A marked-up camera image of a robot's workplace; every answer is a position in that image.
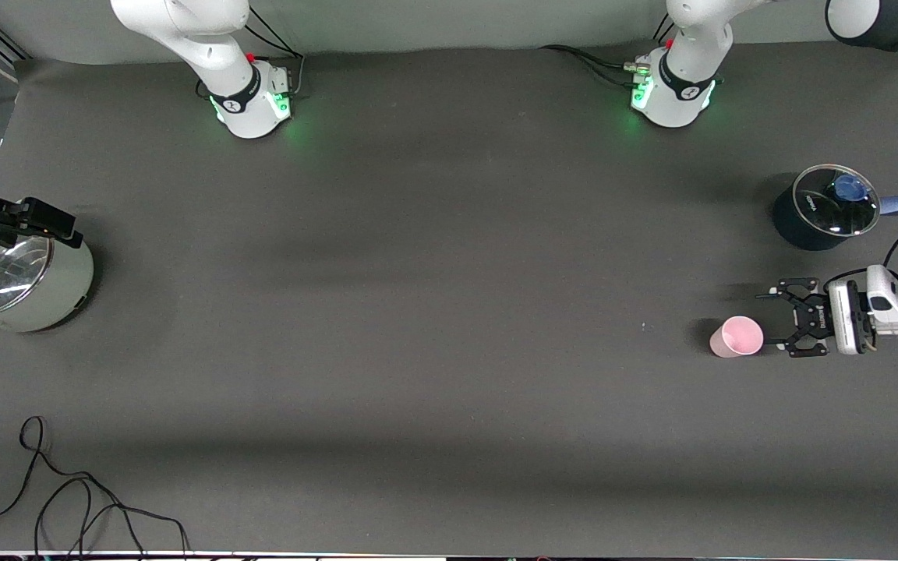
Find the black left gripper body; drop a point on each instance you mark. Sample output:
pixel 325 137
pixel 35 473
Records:
pixel 814 318

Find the pink plastic cup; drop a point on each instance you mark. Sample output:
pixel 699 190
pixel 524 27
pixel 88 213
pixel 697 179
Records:
pixel 737 336

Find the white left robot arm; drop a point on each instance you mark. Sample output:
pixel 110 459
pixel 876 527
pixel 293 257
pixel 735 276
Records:
pixel 679 93

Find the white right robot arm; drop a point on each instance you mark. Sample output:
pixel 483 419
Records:
pixel 246 101

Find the silver steel pot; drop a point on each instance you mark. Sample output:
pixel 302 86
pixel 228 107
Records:
pixel 59 292

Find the dark grey table mat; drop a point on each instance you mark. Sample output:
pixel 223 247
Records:
pixel 449 312

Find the grey backdrop cloth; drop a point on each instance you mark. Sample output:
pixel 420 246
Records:
pixel 457 23

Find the aluminium frame rail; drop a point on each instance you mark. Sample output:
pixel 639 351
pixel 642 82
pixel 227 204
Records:
pixel 5 43

